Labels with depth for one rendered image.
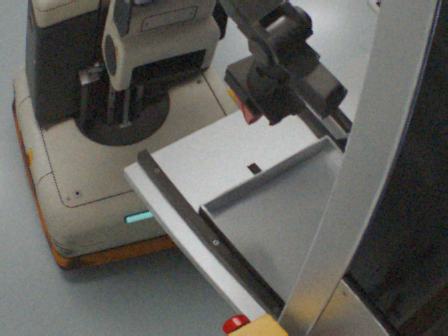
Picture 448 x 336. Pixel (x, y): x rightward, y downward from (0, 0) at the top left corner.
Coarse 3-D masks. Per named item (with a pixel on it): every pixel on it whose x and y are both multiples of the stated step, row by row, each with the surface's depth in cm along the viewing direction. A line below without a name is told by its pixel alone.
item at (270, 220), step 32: (288, 160) 145; (320, 160) 149; (224, 192) 139; (256, 192) 144; (288, 192) 145; (320, 192) 145; (224, 224) 140; (256, 224) 140; (288, 224) 141; (256, 256) 137; (288, 256) 137; (288, 288) 133
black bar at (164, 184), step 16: (144, 160) 143; (160, 176) 141; (176, 192) 140; (176, 208) 140; (192, 208) 139; (192, 224) 137; (208, 240) 136; (224, 256) 134; (240, 272) 132; (256, 288) 131; (272, 304) 129
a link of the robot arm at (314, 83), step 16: (304, 16) 103; (256, 48) 104; (304, 48) 107; (272, 64) 107; (288, 64) 107; (304, 64) 106; (320, 64) 106; (304, 80) 106; (320, 80) 106; (336, 80) 106; (304, 96) 109; (320, 96) 106; (336, 96) 107; (320, 112) 108
